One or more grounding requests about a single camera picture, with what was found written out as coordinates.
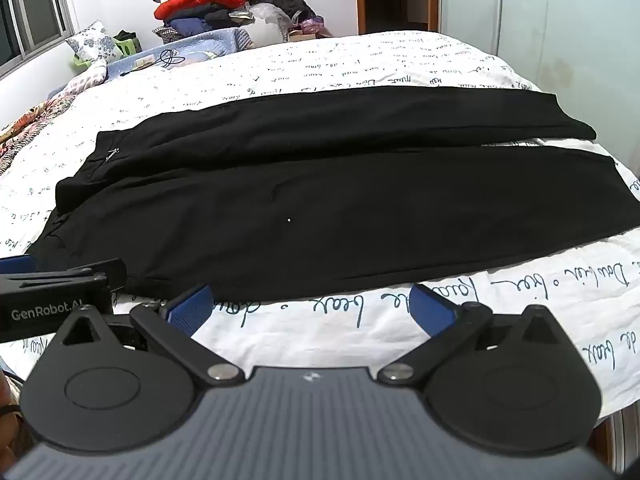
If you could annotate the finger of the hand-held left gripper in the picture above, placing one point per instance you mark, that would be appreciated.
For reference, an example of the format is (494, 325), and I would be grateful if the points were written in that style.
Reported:
(17, 264)
(75, 274)

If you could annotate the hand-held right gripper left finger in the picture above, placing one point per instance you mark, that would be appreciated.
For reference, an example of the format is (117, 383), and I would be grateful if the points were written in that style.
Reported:
(191, 309)

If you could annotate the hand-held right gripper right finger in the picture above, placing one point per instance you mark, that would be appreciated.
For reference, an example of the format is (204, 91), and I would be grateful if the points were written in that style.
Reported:
(431, 310)

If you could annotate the black pants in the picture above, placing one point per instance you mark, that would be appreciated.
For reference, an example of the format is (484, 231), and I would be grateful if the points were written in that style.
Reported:
(320, 210)

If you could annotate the person's left forearm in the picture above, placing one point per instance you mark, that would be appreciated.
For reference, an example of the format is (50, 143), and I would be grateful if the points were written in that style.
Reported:
(9, 435)

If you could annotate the floral patterned blanket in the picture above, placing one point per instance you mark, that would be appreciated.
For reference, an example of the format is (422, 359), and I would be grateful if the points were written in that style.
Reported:
(30, 125)

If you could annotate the floral pillow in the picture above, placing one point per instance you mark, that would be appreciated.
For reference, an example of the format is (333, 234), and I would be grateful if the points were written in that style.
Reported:
(92, 40)

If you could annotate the blue quilted blanket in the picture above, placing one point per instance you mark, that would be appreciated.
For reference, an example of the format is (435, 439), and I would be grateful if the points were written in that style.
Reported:
(200, 47)

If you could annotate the window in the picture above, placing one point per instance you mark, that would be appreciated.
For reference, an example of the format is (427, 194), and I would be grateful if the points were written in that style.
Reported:
(35, 5)

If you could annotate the white script-printed quilt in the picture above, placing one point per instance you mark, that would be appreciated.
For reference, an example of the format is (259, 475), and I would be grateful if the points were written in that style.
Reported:
(350, 60)

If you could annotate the blue garment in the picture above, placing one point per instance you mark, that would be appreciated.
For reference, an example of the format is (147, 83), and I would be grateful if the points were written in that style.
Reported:
(187, 26)

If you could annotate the clear plastic bag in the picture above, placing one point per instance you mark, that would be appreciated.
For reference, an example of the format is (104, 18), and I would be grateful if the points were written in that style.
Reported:
(267, 22)

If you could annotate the purple cloth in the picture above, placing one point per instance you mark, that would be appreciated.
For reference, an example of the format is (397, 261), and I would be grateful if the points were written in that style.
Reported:
(312, 25)

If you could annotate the black garment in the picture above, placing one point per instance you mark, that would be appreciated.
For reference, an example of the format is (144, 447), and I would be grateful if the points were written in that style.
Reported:
(295, 5)

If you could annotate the frosted glass sliding door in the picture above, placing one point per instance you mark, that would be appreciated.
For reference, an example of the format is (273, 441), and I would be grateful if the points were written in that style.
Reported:
(550, 10)

